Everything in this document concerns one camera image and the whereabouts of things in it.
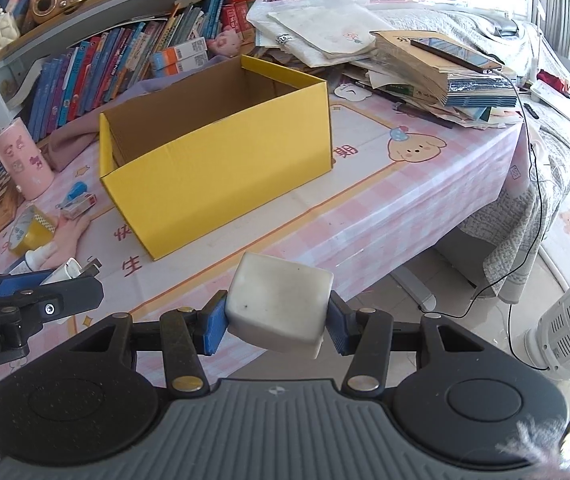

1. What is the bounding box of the red book set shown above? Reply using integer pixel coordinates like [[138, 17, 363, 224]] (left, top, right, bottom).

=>
[[222, 2, 256, 41]]

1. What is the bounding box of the mauve and lavender garment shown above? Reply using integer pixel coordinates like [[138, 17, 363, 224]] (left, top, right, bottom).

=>
[[47, 67, 216, 171]]

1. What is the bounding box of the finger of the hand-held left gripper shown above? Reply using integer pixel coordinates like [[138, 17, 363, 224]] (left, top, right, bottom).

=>
[[0, 270, 54, 297], [12, 274, 104, 325]]

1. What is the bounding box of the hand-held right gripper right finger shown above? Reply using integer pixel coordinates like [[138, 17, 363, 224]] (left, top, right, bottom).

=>
[[325, 291, 487, 398]]

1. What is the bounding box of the small white bottle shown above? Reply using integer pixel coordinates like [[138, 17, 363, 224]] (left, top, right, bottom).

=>
[[25, 242, 60, 268]]

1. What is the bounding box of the stack of envelopes and booklets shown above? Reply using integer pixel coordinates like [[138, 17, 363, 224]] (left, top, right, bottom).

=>
[[350, 30, 523, 131]]

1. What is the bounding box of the black charging cable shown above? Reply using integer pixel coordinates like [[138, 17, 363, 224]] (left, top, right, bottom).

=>
[[470, 67, 548, 306]]

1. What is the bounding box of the pink pig plush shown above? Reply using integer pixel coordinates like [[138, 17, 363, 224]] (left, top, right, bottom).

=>
[[210, 27, 243, 56]]

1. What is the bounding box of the pink checked printed tablecloth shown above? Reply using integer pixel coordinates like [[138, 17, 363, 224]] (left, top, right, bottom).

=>
[[0, 72, 523, 411]]

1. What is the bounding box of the yellow cardboard box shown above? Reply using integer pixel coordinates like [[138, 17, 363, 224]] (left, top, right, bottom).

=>
[[99, 54, 334, 262]]

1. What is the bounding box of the orange and white carton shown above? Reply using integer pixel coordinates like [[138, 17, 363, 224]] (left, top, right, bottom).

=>
[[152, 54, 211, 78], [152, 37, 208, 68]]

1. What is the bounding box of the white power adapter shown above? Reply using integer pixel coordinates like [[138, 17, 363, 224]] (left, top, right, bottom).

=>
[[40, 257, 103, 286]]

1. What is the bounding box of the row of colourful books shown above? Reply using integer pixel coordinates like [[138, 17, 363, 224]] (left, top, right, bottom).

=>
[[25, 0, 238, 143]]

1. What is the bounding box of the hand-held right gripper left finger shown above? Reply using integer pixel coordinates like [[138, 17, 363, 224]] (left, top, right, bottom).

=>
[[67, 290, 229, 398]]

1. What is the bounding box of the black smartphone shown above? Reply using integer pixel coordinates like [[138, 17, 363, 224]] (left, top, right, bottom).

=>
[[409, 36, 503, 75]]

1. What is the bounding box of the white desk bookshelf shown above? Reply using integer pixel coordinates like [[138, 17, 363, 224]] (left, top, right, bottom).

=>
[[0, 0, 326, 126]]

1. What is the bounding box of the pile of white papers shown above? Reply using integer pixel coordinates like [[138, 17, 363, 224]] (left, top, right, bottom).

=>
[[246, 0, 391, 68]]

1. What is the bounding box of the pink sticker-covered cylinder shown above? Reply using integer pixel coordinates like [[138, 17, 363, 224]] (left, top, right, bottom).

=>
[[0, 117, 56, 201]]

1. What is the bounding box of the white square block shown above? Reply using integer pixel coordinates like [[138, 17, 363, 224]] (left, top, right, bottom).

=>
[[226, 251, 335, 360]]

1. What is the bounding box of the grey patterned bed blanket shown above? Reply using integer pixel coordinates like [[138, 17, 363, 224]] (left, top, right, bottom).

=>
[[380, 2, 570, 306]]

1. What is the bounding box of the small blue stapler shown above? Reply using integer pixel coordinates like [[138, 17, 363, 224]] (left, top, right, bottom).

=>
[[56, 181, 96, 220]]

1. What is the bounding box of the white desk leg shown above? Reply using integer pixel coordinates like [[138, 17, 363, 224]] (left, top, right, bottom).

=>
[[390, 250, 438, 313]]

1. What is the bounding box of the yellow packing tape roll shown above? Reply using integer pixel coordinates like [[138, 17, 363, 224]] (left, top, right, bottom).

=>
[[7, 205, 58, 256]]

